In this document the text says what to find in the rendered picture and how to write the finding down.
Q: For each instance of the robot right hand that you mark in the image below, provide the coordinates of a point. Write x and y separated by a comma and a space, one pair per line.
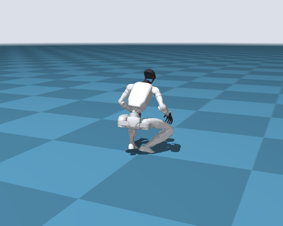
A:
169, 117

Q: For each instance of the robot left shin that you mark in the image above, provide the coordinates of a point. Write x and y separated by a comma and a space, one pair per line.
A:
132, 135

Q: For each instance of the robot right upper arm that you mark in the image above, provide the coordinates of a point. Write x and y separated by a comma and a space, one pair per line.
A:
159, 98

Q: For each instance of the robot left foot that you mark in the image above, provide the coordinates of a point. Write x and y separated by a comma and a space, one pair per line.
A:
132, 146

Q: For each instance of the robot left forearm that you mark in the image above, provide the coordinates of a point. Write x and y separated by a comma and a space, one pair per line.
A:
127, 107

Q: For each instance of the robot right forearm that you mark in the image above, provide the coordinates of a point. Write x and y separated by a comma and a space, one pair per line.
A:
166, 112

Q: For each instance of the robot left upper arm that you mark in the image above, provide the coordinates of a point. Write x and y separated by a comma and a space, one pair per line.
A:
125, 95

